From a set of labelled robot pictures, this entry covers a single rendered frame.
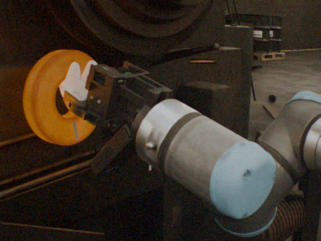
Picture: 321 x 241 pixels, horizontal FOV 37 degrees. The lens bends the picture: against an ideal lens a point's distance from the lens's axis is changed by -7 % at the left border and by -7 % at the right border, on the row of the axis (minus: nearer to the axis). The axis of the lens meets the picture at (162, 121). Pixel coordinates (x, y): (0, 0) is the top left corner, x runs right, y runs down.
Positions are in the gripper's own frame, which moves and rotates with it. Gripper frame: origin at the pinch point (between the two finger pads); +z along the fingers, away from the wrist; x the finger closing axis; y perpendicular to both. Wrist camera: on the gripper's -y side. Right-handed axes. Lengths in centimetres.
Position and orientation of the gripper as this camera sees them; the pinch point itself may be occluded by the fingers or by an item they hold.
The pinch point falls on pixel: (65, 85)
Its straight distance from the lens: 81.5
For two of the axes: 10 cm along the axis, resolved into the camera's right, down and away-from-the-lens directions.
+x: -6.6, 1.4, -7.4
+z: -7.1, -4.3, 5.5
